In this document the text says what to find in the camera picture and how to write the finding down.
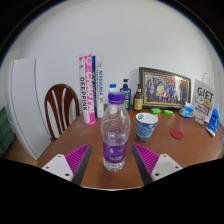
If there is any blue detergent bottle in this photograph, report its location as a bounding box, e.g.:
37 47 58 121
205 101 222 138

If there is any dark wooden chair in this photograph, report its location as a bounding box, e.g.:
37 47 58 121
44 83 82 141

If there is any blue tissue pack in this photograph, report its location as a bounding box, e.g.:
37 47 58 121
178 101 195 119

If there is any white blue-capped lotion bottle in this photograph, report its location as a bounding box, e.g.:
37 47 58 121
108 83 119 95

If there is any white printed paper gift bag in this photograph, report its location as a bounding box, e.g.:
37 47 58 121
192 73 218 124

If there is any white shuttlecock tube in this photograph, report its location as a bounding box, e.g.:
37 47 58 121
91 54 105 119

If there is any small brown snack packet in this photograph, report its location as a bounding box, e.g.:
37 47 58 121
194 116 206 126

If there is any white cabinet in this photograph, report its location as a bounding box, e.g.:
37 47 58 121
4 57 53 161

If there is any brown yellow-labelled bottle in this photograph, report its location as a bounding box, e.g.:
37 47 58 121
132 83 145 112

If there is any pink shuttlecock tube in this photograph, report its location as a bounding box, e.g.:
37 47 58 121
78 53 98 126

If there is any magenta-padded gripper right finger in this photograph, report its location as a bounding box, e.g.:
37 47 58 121
131 143 184 186

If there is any flat round red coaster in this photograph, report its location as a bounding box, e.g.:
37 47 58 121
170 128 185 141

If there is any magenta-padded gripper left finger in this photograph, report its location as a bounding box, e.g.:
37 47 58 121
41 143 93 186

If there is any clear purple-capped water bottle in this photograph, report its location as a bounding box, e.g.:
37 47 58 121
100 91 132 173

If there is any blue painted ceramic mug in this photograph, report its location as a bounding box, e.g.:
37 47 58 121
135 112 160 143

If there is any dark blue pump bottle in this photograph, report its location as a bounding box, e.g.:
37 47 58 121
119 78 132 112

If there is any framed group photo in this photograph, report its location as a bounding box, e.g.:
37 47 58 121
138 66 192 111

